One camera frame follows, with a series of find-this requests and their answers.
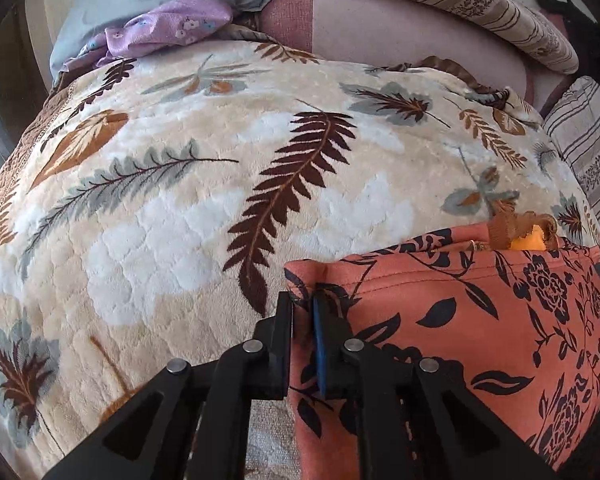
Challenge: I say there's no black garment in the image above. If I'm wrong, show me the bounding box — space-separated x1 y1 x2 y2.
535 0 600 84

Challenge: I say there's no orange floral blouse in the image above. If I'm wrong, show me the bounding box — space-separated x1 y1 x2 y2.
285 212 600 479

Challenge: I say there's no striped floral bedding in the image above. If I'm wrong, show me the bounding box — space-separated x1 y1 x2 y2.
544 76 600 245

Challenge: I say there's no purple floral cloth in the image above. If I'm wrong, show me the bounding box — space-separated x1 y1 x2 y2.
59 0 233 73

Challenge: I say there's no cream leaf-pattern fleece blanket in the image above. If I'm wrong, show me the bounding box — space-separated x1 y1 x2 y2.
0 41 582 479

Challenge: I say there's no pink mattress sheet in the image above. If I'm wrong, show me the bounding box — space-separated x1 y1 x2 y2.
257 0 573 114

